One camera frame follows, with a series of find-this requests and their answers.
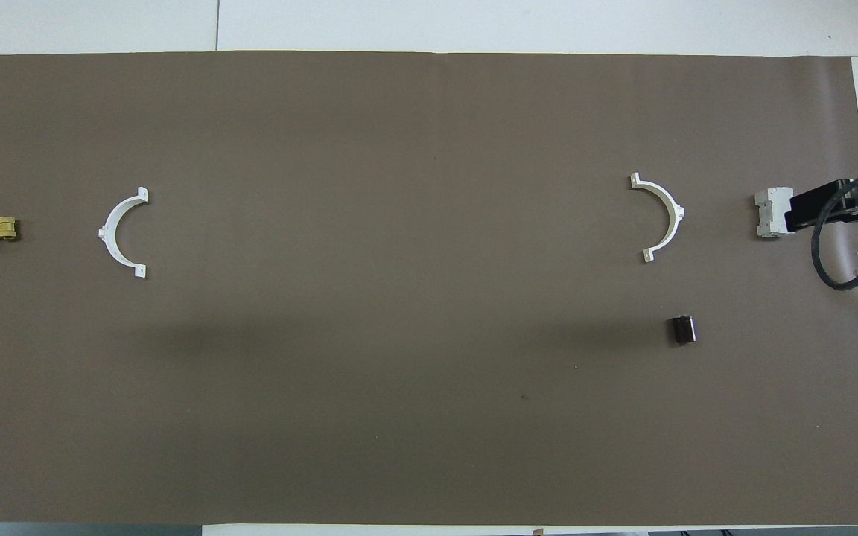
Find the brown table mat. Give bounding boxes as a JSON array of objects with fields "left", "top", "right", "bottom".
[{"left": 0, "top": 51, "right": 858, "bottom": 526}]

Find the white half-ring pipe clamp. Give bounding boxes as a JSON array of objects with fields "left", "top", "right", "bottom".
[
  {"left": 630, "top": 173, "right": 687, "bottom": 264},
  {"left": 98, "top": 186, "right": 150, "bottom": 279}
]

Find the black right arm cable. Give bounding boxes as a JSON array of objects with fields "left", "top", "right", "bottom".
[{"left": 810, "top": 170, "right": 858, "bottom": 292}]

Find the small dark brown cylinder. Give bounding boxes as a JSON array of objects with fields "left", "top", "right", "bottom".
[{"left": 668, "top": 316, "right": 699, "bottom": 347}]

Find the grey circuit breaker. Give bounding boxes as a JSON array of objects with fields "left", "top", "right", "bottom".
[{"left": 754, "top": 188, "right": 795, "bottom": 240}]

